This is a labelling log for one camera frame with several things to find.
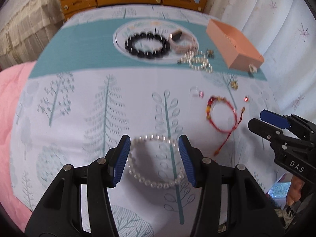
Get pink drawer box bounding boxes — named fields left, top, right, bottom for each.
left=206, top=19, right=264, bottom=72

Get pink blanket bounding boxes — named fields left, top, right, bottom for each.
left=0, top=61, right=38, bottom=228

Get right hand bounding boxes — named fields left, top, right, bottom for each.
left=286, top=176, right=305, bottom=206

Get gold round earring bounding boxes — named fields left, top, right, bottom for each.
left=230, top=80, right=238, bottom=90

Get tree print bed sheet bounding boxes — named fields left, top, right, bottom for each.
left=9, top=4, right=292, bottom=237

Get black bead bracelet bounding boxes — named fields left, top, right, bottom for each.
left=124, top=31, right=169, bottom=60

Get red string bracelet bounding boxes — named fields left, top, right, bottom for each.
left=205, top=96, right=246, bottom=156

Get gold green brooch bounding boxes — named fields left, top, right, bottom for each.
left=206, top=50, right=214, bottom=58

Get white pearl bracelet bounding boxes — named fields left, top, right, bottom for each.
left=126, top=134, right=186, bottom=189

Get clear ring with gem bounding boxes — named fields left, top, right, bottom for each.
left=189, top=86, right=204, bottom=98

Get pink band smart watch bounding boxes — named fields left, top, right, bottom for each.
left=168, top=29, right=198, bottom=54

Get lace covered cabinet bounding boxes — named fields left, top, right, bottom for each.
left=1, top=0, right=64, bottom=69

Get small pearl necklace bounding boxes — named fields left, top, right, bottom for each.
left=177, top=50, right=214, bottom=73

